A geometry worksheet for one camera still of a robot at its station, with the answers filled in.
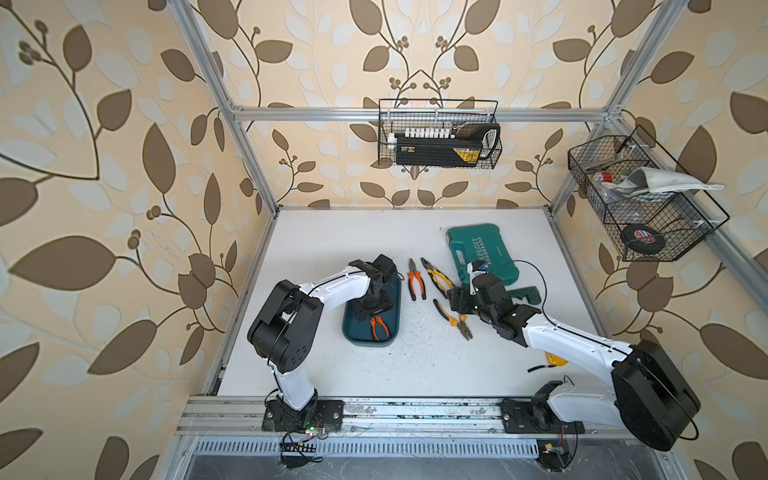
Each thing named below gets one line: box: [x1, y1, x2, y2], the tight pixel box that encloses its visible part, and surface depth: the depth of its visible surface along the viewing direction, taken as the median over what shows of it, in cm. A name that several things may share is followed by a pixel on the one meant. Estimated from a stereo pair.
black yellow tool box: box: [387, 123, 501, 166], surface depth 86 cm
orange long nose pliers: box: [370, 315, 391, 342], surface depth 91 cm
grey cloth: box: [601, 167, 725, 196], surface depth 63 cm
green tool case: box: [446, 224, 519, 288], surface depth 105 cm
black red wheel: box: [621, 224, 666, 255], surface depth 73 cm
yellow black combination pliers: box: [420, 257, 455, 299], surface depth 102 cm
